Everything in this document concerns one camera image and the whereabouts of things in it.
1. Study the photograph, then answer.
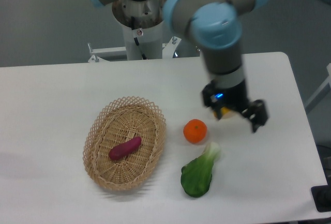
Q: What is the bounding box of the black cable on pedestal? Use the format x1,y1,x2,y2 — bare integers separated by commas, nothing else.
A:
130,17,147,61

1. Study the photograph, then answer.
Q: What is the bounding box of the yellow mango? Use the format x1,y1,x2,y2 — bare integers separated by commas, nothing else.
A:
222,108,236,119

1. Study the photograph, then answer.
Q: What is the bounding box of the orange tangerine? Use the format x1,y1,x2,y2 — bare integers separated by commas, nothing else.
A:
183,119,207,144

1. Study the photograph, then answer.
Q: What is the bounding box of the black device at table edge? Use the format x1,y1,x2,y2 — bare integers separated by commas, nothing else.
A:
311,185,330,213

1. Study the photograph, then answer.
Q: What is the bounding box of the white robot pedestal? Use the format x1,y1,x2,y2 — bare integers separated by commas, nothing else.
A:
122,22,163,61

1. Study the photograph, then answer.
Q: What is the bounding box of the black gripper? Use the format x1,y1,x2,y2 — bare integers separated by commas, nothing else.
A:
202,80,269,133

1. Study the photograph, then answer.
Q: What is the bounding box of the white frame at right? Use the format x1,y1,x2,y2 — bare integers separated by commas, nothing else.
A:
304,64,330,114

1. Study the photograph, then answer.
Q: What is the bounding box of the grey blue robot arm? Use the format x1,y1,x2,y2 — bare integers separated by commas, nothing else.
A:
91,0,268,131

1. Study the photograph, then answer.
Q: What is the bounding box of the woven wicker basket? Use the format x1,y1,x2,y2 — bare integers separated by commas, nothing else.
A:
83,96,166,191

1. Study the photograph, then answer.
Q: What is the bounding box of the purple sweet potato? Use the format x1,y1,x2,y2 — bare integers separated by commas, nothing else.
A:
109,137,142,160

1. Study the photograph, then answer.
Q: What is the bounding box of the green bok choy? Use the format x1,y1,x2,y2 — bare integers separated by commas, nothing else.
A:
180,142,221,198

